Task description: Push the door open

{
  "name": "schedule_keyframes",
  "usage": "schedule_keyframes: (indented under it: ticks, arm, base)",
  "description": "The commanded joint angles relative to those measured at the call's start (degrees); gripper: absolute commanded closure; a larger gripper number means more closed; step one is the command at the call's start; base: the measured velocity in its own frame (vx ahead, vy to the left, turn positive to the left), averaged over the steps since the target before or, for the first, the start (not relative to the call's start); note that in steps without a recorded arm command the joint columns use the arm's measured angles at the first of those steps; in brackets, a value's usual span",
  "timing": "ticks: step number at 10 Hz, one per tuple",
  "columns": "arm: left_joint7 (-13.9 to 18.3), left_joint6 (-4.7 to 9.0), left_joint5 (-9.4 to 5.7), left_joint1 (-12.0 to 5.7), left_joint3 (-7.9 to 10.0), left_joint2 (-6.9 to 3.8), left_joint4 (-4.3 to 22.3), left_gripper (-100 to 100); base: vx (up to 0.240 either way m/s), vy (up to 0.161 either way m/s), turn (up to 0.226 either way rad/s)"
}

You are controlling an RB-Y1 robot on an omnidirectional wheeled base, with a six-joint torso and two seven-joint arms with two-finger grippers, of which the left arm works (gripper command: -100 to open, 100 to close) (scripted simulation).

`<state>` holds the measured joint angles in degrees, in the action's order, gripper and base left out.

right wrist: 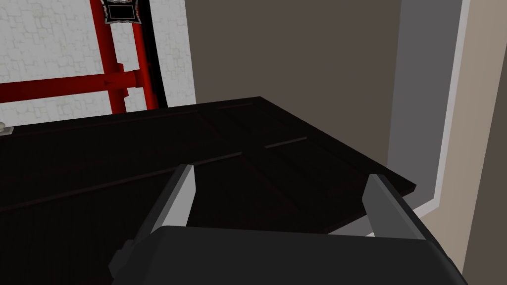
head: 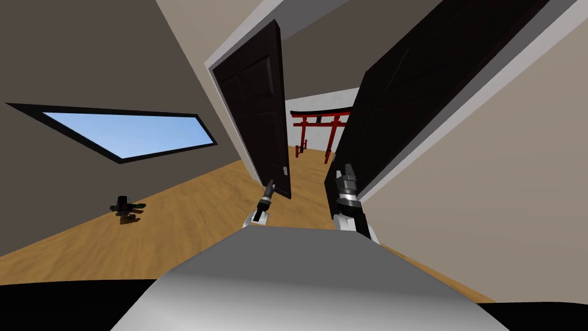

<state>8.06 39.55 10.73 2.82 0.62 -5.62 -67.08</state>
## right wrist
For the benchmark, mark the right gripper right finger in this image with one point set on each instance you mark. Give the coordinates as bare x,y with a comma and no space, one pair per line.
386,209

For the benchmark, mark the red metal frame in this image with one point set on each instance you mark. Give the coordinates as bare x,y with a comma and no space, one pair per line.
115,75

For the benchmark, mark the grey door knob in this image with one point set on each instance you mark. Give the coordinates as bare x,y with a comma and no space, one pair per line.
4,128

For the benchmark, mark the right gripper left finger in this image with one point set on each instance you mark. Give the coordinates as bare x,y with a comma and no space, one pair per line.
174,201

